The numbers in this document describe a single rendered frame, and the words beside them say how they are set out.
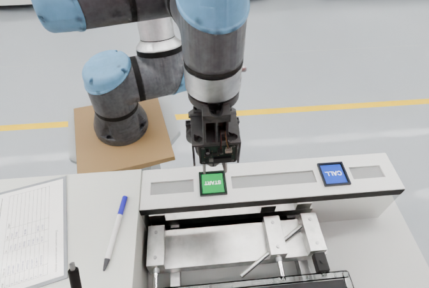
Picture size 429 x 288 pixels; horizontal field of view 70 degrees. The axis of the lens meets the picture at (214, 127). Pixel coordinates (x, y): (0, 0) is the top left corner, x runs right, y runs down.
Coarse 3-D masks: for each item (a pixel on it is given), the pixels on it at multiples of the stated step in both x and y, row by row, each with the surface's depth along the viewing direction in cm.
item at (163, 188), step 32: (288, 160) 68; (320, 160) 68; (352, 160) 68; (384, 160) 68; (160, 192) 63; (192, 192) 63; (256, 192) 63; (288, 192) 63; (320, 192) 63; (352, 192) 63
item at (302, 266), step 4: (304, 260) 65; (296, 264) 66; (300, 264) 64; (304, 264) 64; (296, 268) 66; (300, 268) 64; (304, 268) 64; (308, 268) 64; (300, 272) 64; (304, 272) 63; (308, 272) 63
